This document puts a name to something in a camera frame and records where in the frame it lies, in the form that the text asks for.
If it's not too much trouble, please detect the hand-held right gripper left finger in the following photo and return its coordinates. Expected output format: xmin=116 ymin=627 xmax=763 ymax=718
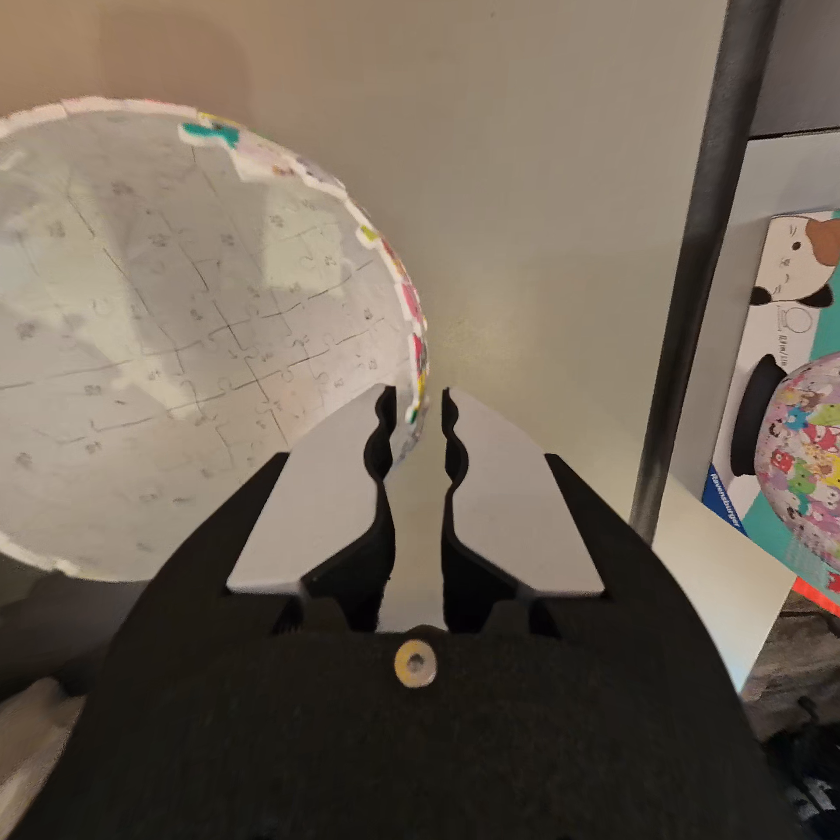
xmin=226 ymin=385 xmax=398 ymax=634

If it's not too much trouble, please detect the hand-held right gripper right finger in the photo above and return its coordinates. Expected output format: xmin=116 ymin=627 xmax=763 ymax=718
xmin=441 ymin=387 xmax=605 ymax=634

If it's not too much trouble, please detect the colourful puzzle ball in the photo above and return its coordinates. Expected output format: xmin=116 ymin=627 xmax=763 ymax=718
xmin=0 ymin=97 xmax=431 ymax=584

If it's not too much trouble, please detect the puzzle box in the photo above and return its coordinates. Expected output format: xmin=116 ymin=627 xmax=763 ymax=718
xmin=702 ymin=210 xmax=840 ymax=595

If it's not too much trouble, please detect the grey rounded pad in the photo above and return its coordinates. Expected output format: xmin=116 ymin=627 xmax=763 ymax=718
xmin=748 ymin=0 xmax=840 ymax=139

